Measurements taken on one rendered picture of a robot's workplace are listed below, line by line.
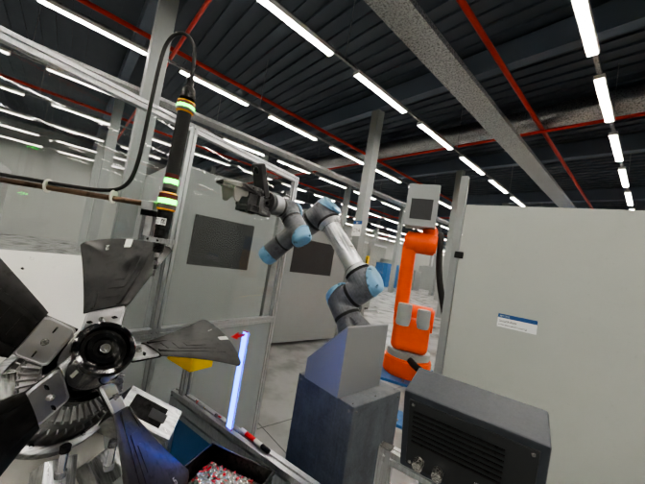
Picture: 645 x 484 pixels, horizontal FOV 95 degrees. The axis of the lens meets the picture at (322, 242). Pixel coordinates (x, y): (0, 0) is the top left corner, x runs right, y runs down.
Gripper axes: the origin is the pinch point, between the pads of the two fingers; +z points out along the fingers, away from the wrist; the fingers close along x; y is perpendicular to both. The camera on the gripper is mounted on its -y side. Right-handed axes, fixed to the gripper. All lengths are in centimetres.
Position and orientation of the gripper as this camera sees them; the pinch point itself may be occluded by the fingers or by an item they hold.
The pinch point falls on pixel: (224, 180)
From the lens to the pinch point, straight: 95.0
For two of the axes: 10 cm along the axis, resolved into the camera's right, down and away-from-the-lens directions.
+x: -8.2, -1.1, 5.6
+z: -5.5, -1.3, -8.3
